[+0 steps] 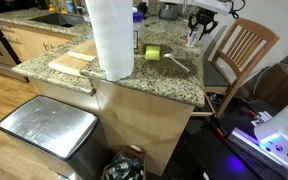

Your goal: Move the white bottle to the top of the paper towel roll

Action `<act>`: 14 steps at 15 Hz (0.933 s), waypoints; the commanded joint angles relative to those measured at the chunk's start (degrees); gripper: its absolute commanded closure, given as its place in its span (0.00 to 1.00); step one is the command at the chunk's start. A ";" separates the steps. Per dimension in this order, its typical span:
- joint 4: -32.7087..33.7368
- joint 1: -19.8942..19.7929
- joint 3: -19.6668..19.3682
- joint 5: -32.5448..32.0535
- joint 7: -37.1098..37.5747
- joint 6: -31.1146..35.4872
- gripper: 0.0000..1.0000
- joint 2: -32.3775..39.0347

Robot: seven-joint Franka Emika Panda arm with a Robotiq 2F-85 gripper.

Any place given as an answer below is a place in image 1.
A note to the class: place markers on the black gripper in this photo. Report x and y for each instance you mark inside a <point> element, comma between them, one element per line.
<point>204,16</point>

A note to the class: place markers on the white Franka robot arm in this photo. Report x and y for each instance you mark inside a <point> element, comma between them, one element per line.
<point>285,128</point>

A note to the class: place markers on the white paper towel roll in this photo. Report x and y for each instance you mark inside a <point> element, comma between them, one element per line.
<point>112,40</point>

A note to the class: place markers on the blue bottle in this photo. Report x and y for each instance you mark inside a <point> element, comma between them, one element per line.
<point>70,6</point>

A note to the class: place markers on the black cooking pot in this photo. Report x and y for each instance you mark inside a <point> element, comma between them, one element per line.
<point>168,12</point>

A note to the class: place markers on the white plastic spoon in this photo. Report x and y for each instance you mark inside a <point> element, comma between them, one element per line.
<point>176,61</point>

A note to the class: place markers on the wooden chair with grey seat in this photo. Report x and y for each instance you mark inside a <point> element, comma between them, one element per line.
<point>242,60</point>

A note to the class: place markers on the yellow-green sponge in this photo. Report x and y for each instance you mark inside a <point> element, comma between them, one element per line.
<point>152,53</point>

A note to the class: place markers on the clear jar with purple lid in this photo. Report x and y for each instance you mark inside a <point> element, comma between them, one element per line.
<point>138,30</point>

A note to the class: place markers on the brown cardboard box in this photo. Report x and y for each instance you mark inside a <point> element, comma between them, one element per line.
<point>280,88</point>

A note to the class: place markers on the wooden cutting board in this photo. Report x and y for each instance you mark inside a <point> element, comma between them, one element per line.
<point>69,63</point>

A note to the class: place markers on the dark kitchen sink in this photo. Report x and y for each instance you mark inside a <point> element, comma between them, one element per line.
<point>57,20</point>

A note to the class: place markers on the small yellow object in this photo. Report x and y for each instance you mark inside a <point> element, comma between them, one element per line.
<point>52,9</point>

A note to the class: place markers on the light wooden drawer cabinet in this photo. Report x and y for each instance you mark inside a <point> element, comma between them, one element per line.
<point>30,43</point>

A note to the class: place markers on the stainless steel trash can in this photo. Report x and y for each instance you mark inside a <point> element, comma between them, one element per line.
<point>49,125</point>

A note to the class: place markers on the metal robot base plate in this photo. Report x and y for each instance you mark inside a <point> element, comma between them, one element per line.
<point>247,140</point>

